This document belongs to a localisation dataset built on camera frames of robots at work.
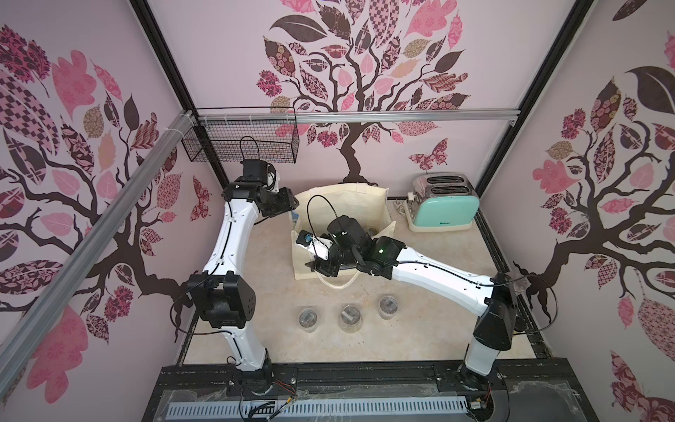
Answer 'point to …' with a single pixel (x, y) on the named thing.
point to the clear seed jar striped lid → (351, 319)
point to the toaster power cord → (400, 207)
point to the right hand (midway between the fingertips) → (309, 250)
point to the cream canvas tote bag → (320, 207)
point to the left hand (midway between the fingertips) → (291, 208)
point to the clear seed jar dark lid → (388, 307)
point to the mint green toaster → (441, 203)
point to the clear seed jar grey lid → (308, 319)
